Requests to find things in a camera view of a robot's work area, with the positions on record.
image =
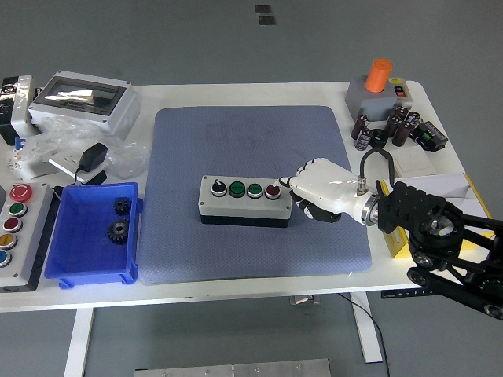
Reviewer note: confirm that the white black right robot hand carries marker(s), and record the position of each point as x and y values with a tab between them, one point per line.
326	186

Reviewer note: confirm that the grey four-button control box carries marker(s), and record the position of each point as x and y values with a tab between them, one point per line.
243	206

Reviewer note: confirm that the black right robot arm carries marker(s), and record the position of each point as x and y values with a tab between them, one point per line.
432	220

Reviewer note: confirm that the grey five-button control box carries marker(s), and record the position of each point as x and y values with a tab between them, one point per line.
27	251

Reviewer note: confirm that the dark brown capacitor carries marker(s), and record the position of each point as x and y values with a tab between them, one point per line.
359	126
401	111
412	118
364	139
402	134
393	125

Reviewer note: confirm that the blue-grey textured mat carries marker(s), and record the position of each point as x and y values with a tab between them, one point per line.
236	149

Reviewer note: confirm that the black green terminal module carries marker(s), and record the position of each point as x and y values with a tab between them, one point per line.
429	137

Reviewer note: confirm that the orange cylinder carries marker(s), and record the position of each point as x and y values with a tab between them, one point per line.
378	76

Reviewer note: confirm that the black table control panel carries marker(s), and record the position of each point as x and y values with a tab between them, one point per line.
401	293

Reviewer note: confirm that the white table leg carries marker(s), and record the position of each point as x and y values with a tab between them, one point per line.
78	341
367	330

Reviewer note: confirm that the dark floor socket cover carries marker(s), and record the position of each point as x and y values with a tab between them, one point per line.
266	20
263	9

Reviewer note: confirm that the clear plastic bag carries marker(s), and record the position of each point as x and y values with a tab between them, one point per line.
125	157

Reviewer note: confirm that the silver metal plate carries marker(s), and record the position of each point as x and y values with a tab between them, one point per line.
236	369

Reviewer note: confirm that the small black bevel gear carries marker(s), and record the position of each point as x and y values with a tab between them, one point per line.
122	206

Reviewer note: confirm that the large black bevel gear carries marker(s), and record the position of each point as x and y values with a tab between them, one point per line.
118	231

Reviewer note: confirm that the black power adapter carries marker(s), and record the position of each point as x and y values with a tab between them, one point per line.
93	157

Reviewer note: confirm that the blue plastic bin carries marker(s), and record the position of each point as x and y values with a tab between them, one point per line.
92	251

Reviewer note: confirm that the white power strip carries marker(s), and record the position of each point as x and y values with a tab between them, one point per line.
64	164

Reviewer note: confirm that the white blue circuit breaker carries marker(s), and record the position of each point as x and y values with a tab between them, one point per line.
23	165

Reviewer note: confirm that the white and black device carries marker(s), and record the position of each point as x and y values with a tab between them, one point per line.
19	110

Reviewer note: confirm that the white wall switch plate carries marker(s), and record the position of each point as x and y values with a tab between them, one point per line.
414	161

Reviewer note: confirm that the grey switch box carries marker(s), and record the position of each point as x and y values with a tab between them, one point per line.
377	104

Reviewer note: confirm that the metal table bracket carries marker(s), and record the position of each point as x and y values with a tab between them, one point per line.
304	300

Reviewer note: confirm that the grey enclosure with clear lid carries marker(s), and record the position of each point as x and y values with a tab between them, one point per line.
84	104

